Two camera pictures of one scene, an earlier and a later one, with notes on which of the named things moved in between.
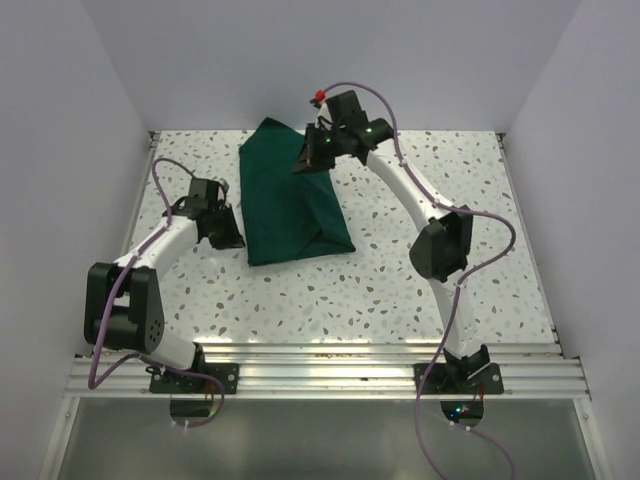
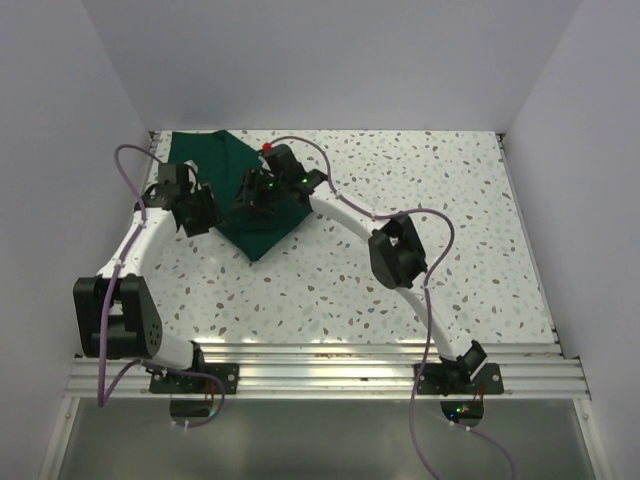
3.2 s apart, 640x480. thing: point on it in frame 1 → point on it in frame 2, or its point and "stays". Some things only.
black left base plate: x=162 y=381 stays
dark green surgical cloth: x=287 y=215 → x=226 y=162
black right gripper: x=309 y=159 → x=254 y=179
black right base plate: x=483 y=379 stays
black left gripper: x=233 y=239 → x=211 y=216
